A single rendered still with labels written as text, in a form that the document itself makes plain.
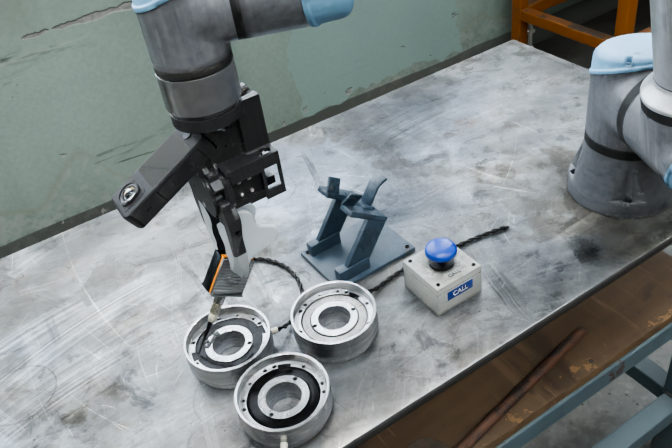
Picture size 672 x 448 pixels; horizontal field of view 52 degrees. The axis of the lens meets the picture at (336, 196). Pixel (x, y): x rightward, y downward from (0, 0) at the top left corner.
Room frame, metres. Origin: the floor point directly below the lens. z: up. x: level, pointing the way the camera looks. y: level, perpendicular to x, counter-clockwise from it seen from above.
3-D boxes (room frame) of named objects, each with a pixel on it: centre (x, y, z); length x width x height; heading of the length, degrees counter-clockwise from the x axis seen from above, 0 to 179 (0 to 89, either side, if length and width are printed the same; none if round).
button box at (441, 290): (0.65, -0.12, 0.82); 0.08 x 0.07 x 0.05; 117
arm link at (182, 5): (0.62, 0.11, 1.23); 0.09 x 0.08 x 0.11; 95
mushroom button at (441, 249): (0.65, -0.12, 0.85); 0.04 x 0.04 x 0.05
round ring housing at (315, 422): (0.49, 0.09, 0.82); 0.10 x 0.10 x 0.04
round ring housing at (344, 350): (0.60, 0.02, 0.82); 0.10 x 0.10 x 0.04
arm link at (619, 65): (0.79, -0.42, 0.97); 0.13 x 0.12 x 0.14; 5
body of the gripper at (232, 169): (0.62, 0.11, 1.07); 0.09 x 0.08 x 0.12; 118
